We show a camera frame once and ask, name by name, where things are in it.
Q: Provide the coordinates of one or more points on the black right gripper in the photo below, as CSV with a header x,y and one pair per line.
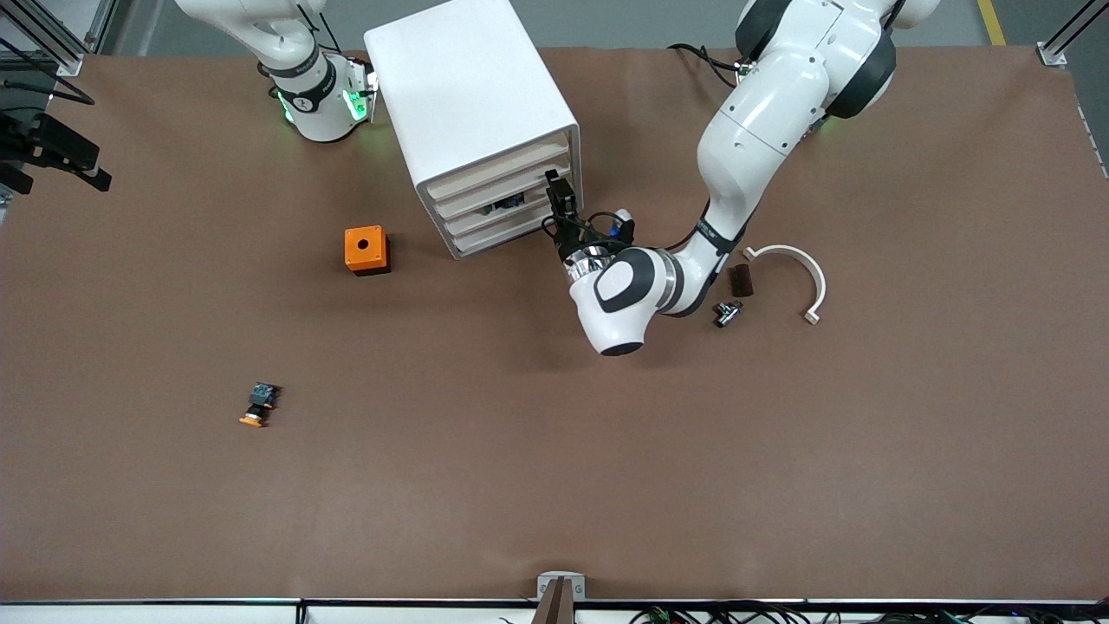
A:
x,y
35,144

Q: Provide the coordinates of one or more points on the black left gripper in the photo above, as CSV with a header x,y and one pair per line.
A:
x,y
569,241

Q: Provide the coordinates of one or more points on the grey plastic tray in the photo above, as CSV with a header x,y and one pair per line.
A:
x,y
520,217

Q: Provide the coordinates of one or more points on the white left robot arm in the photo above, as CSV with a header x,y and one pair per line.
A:
x,y
762,113

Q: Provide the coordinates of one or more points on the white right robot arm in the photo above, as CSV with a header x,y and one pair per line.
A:
x,y
316,104

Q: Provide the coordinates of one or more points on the yellow push button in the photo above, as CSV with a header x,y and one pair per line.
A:
x,y
260,399

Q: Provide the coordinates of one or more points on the brown terminal block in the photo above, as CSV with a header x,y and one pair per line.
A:
x,y
742,282

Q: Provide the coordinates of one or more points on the small silver metal connector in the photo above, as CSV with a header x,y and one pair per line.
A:
x,y
728,314

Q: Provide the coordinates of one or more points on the aluminium frame post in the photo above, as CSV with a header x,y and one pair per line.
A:
x,y
61,39
1059,48

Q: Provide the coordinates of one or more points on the orange button enclosure box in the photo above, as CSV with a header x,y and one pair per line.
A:
x,y
364,247

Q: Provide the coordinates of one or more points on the white curved bracket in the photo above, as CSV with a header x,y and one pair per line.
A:
x,y
819,282

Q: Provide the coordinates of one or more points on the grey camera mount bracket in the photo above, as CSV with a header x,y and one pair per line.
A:
x,y
560,588

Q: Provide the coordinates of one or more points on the white table edge rail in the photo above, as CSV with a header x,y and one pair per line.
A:
x,y
173,611

